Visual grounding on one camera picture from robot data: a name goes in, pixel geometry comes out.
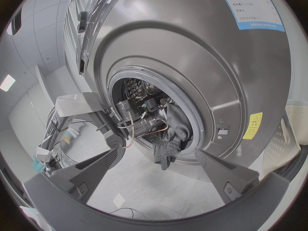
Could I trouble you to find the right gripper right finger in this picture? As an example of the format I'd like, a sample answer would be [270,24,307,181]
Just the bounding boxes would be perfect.
[195,149,259,205]

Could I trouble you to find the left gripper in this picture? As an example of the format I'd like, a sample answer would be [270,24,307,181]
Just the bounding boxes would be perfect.
[131,108,169,139]

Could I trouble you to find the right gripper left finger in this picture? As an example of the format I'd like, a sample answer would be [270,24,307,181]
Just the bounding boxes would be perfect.
[52,149,118,204]

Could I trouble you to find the dark grey garment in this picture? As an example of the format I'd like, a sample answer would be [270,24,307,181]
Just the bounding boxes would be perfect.
[152,102,193,171]

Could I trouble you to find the washing machine door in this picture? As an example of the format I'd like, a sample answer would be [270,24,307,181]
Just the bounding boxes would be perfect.
[46,106,127,171]

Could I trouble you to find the cream laundry basket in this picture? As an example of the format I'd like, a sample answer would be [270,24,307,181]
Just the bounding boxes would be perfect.
[261,104,304,177]

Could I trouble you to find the grey washing machine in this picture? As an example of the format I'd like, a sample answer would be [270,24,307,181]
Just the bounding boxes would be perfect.
[77,0,293,186]

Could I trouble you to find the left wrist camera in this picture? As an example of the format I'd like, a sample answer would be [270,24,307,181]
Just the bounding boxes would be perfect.
[144,99,158,112]

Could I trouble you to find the black cable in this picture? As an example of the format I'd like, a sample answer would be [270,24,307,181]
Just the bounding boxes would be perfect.
[106,207,136,219]

